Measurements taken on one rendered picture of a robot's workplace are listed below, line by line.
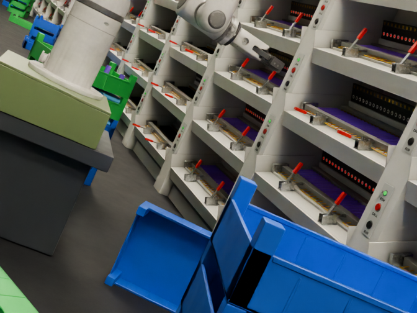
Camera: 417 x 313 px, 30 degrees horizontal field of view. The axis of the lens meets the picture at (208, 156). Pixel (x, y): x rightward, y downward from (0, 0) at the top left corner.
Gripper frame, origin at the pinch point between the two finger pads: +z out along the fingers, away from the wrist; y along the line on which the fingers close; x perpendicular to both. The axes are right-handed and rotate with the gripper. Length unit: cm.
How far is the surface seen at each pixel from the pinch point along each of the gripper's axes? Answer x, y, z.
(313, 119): 7.0, -12.5, 13.5
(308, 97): 1.7, 6.1, 17.9
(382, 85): -8.0, -35.6, 11.6
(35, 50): 36, 58, -48
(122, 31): 15, 286, 25
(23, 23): 60, 573, 5
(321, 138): 10.3, -20.9, 14.2
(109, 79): 31, 47, -25
